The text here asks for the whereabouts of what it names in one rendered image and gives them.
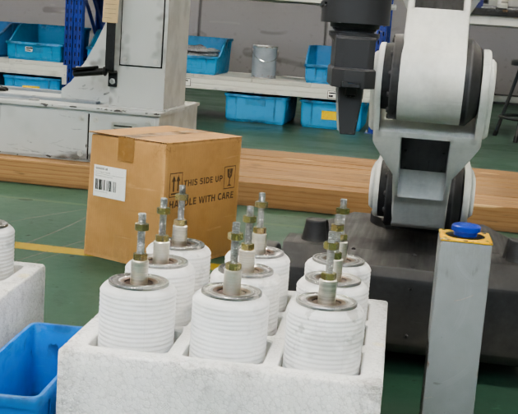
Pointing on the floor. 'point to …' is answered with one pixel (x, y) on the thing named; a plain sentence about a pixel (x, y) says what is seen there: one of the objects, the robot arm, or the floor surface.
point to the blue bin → (25, 371)
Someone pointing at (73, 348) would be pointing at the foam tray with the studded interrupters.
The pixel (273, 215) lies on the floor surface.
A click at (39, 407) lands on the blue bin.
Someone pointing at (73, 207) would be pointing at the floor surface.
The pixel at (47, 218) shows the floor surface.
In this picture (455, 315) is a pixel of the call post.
